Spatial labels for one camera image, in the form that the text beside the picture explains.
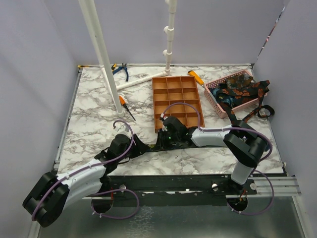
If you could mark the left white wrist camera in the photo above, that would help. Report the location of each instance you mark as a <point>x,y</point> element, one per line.
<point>123,129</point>

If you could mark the blue floral tie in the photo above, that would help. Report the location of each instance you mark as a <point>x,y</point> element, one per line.
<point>222,97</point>

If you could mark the white pvc pipe frame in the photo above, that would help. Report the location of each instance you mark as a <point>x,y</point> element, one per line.
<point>90,15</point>

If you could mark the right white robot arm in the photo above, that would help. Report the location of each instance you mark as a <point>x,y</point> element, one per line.
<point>245,143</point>

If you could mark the pink perforated plastic basket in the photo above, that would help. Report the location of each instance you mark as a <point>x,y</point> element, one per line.
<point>220,83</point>

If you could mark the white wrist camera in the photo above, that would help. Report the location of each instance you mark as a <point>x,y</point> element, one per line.
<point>163,117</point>
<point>123,129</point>

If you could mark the yellow black tool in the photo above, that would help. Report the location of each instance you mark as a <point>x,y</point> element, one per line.
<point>85,66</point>

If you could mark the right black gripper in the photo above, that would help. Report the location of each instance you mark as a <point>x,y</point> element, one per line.
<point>161,136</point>

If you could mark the black metal base rail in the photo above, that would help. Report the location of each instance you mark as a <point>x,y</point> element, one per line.
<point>212,190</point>

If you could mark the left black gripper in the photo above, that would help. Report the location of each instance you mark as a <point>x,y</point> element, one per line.
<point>139,148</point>

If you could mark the dark paisley tie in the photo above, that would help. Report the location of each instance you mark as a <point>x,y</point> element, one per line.
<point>239,81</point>

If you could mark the yellow utility knife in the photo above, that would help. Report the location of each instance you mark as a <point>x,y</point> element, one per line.
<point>196,77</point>

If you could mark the black orange floral tie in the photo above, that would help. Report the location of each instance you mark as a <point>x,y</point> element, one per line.
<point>245,95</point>

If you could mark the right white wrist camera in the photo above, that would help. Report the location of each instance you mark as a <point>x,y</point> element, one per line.
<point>163,117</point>

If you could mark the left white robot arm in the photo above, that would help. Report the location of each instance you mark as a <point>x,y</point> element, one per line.
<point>53,193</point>

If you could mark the yellow handled cutter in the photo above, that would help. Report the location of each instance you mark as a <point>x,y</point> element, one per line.
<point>113,67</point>

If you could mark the navy yellow floral tie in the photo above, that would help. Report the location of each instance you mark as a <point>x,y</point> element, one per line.
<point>152,148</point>

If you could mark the wooden compartment tray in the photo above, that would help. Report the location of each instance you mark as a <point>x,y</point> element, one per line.
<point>182,90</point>

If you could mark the orange handled screwdriver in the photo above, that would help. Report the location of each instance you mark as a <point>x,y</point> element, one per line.
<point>123,103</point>

